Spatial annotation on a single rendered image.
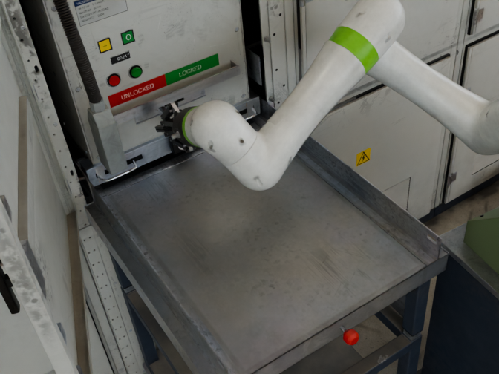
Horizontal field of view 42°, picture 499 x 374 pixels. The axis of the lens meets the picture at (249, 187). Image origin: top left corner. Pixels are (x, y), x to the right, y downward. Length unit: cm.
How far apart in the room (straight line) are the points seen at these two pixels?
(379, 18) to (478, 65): 106
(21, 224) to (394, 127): 147
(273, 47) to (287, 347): 84
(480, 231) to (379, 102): 69
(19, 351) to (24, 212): 87
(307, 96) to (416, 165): 117
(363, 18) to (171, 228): 67
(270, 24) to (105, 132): 53
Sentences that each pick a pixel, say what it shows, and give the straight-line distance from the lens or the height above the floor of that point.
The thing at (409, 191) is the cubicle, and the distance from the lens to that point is 259.
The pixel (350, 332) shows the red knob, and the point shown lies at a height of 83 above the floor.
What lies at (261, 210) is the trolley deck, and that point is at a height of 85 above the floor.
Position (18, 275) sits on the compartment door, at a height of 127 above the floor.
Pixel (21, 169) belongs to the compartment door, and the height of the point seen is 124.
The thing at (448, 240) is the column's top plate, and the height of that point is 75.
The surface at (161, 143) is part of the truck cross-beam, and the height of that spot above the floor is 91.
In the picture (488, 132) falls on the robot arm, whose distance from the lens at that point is 166.
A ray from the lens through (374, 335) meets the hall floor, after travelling 245.
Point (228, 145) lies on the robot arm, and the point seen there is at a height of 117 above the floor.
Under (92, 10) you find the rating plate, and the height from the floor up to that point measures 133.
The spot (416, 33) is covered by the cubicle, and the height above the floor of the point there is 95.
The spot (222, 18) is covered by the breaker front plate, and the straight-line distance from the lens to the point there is 175.
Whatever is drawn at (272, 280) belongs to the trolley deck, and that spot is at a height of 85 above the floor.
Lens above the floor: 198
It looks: 41 degrees down
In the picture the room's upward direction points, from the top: 6 degrees counter-clockwise
